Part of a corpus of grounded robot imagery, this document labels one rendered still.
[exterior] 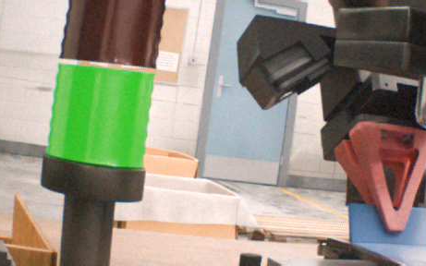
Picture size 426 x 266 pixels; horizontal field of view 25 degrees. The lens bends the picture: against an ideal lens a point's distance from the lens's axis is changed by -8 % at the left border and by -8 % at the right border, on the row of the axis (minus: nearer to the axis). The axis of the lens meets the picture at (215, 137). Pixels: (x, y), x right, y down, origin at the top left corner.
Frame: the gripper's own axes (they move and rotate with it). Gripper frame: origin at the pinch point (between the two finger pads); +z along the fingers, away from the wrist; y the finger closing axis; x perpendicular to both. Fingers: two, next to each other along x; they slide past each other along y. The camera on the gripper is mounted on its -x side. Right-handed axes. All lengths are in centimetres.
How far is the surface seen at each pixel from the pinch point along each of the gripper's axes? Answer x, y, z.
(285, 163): 402, -946, -449
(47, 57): 110, -920, -538
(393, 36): -9.0, 18.2, -3.6
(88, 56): -27.6, 28.0, 6.0
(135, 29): -26.0, 28.7, 5.1
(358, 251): -4.3, 2.3, 3.2
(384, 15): -9.0, 17.6, -5.3
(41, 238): -24.6, -3.0, 2.1
